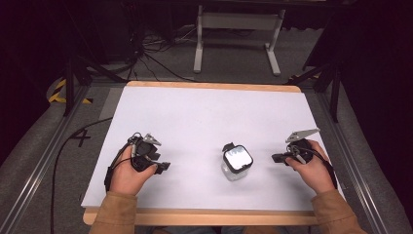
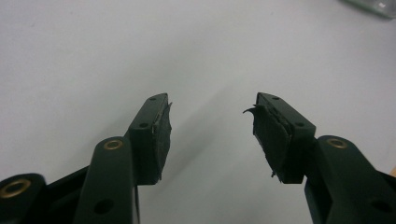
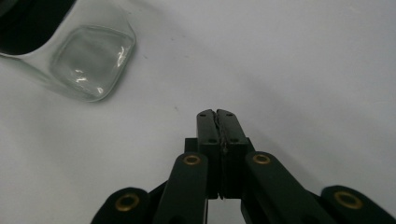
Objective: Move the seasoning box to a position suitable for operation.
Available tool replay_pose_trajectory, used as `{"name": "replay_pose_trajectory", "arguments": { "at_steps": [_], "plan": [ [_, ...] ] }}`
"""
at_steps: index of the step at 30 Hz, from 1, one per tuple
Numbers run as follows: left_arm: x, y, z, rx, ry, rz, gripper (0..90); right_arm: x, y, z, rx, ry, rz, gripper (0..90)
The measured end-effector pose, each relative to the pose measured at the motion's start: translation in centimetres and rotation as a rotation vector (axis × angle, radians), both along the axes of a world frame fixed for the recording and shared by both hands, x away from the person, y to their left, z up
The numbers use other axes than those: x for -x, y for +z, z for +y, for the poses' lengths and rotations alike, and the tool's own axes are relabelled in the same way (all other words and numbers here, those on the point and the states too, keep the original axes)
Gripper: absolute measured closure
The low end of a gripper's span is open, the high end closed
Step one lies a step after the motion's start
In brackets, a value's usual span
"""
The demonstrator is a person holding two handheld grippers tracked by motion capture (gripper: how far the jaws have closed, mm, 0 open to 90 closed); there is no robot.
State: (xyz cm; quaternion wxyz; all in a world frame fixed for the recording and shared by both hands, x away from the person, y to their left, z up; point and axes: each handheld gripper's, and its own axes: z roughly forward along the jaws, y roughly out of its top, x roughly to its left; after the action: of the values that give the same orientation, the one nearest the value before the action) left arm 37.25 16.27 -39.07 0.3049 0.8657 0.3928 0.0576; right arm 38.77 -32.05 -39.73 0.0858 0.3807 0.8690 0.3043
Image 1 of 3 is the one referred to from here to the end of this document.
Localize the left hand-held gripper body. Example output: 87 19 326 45
129 132 163 174

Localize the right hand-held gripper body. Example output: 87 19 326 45
284 128 321 165

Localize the person's right hand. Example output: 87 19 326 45
284 139 338 196

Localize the person's left hand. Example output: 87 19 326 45
109 145 159 197

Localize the clear jar with black lid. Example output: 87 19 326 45
221 141 254 182

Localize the white table mat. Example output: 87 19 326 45
80 85 346 213

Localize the black tripod stand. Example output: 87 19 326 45
285 59 343 124
62 53 129 117

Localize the yellow black floor tape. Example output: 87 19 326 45
48 78 94 105

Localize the white metal stand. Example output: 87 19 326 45
193 4 287 77

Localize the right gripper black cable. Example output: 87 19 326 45
290 144 339 190

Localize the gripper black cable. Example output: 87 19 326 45
290 144 339 190
103 132 144 193

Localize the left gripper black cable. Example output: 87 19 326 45
103 132 144 193

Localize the aluminium floor rail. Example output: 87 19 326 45
316 91 391 234
0 82 92 234

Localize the black floor cable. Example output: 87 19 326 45
49 117 114 234

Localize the bundle of floor cables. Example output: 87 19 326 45
110 22 201 83

